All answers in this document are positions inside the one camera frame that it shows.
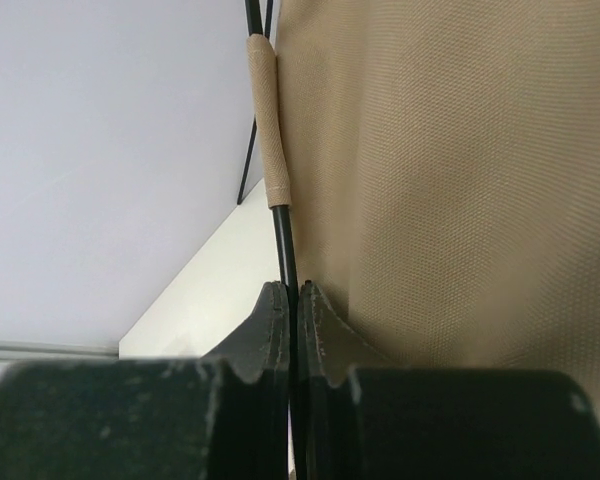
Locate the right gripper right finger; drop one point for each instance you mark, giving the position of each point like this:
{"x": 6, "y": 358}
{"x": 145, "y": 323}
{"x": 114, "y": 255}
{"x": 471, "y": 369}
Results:
{"x": 366, "y": 418}

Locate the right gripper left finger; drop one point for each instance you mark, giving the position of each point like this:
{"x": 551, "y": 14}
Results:
{"x": 220, "y": 416}

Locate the beige pet tent fabric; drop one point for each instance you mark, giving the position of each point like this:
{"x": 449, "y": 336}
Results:
{"x": 441, "y": 164}

